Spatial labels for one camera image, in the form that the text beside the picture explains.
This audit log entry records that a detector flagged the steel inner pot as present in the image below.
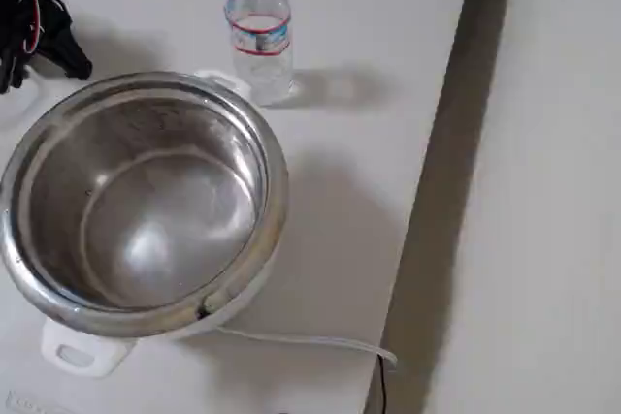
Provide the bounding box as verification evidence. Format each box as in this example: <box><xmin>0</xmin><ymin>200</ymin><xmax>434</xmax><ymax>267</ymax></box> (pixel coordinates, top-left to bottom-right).
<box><xmin>18</xmin><ymin>93</ymin><xmax>271</xmax><ymax>313</ymax></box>

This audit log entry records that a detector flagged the white bowl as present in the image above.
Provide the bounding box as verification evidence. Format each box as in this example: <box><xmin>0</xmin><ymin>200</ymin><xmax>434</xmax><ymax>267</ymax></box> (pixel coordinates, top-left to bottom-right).
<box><xmin>0</xmin><ymin>68</ymin><xmax>292</xmax><ymax>380</ymax></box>

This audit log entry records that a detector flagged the red wire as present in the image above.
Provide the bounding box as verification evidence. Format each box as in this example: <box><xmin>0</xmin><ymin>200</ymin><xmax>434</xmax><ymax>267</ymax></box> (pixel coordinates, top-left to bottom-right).
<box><xmin>19</xmin><ymin>0</ymin><xmax>46</xmax><ymax>55</ymax></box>

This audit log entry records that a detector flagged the white power cord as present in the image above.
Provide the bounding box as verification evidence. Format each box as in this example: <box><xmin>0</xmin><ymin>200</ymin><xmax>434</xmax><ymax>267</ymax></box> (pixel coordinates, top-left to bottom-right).
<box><xmin>212</xmin><ymin>324</ymin><xmax>400</xmax><ymax>369</ymax></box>

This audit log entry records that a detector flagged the thin black cable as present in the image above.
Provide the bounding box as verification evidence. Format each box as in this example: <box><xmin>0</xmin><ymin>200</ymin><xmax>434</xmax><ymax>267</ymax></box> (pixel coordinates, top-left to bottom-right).
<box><xmin>376</xmin><ymin>355</ymin><xmax>390</xmax><ymax>414</ymax></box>

